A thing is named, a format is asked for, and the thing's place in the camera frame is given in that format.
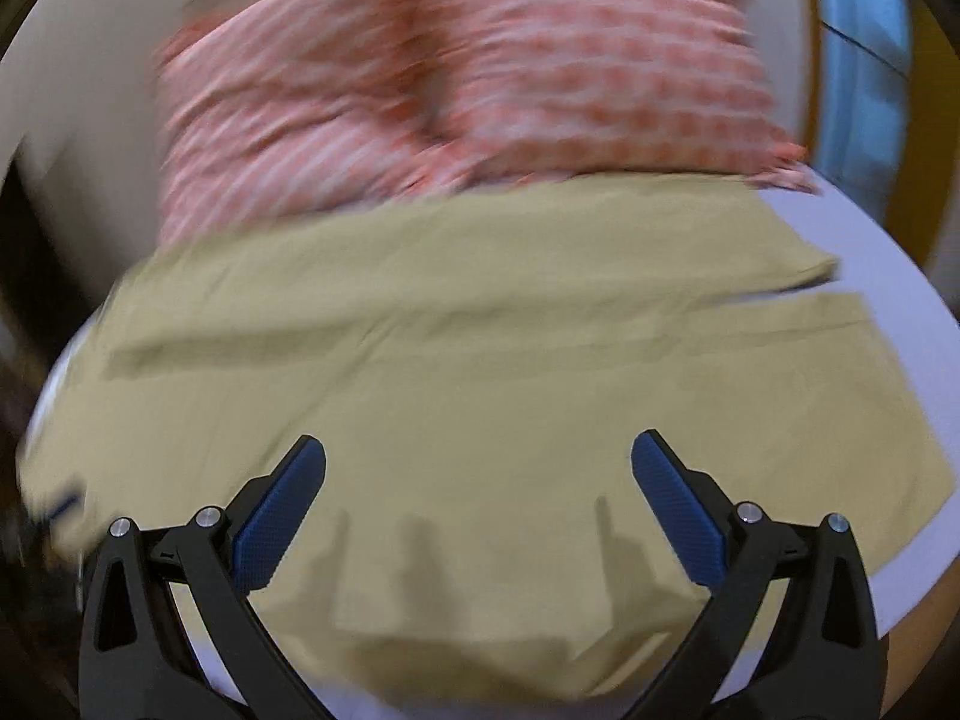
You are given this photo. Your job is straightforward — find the khaki pants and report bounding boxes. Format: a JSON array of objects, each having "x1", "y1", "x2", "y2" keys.
[{"x1": 14, "y1": 170, "x2": 957, "y2": 706}]

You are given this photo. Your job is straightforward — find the white bed sheet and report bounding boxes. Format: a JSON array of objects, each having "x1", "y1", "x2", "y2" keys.
[{"x1": 21, "y1": 179, "x2": 960, "y2": 720}]

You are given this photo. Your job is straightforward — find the orange striped pillow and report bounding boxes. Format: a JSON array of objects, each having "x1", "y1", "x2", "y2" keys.
[{"x1": 156, "y1": 0, "x2": 470, "y2": 245}]

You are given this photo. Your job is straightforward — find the blue glass window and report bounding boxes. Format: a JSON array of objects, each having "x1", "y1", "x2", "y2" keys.
[{"x1": 814, "y1": 0, "x2": 913, "y2": 206}]

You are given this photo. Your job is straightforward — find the orange polka dot pillow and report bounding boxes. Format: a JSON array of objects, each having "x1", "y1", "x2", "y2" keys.
[{"x1": 394, "y1": 0, "x2": 812, "y2": 190}]

